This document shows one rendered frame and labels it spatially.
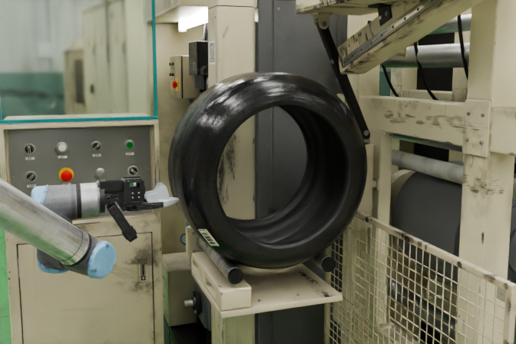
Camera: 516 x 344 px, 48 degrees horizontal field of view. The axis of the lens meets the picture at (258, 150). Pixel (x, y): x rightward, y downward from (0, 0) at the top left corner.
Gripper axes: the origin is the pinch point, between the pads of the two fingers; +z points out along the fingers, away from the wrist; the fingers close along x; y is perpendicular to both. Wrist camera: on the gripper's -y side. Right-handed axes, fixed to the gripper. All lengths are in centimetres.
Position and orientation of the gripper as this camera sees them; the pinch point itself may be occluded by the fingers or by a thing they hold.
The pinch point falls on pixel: (174, 202)
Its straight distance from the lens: 160.1
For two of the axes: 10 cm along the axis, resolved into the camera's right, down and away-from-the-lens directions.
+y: 0.1, -9.9, -1.3
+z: 9.4, -0.4, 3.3
